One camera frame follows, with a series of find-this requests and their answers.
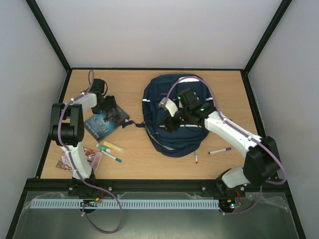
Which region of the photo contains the dark blue paperback book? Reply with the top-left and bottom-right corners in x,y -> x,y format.
84,106 -> 130,142

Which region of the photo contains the navy blue school backpack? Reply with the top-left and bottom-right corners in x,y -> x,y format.
135,73 -> 214,157

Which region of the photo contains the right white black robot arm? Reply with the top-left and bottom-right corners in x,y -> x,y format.
159,89 -> 281,196

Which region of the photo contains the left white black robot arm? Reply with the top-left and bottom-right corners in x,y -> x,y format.
49,78 -> 113,196

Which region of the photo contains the yellow highlighter pen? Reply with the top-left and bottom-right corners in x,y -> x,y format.
103,141 -> 125,152

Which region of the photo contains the green white glue stick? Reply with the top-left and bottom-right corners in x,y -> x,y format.
96,144 -> 112,153

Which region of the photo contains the green capped marker pen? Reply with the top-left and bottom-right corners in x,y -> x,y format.
101,150 -> 122,163

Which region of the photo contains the red capped marker pen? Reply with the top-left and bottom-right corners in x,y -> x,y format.
194,150 -> 198,164

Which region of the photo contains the pink illustrated paperback book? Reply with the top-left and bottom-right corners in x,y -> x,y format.
55,147 -> 103,174

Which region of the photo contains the purple capped marker pen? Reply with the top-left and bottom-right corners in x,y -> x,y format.
208,147 -> 232,155

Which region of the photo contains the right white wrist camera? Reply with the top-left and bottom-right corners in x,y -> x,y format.
159,98 -> 178,117

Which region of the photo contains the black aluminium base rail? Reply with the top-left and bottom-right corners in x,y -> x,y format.
24,178 -> 290,197

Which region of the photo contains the light blue slotted cable duct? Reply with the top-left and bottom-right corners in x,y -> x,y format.
30,199 -> 220,210

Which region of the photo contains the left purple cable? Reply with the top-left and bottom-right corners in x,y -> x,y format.
57,69 -> 123,234

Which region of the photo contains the black enclosure frame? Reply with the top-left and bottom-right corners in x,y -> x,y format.
6,0 -> 306,239

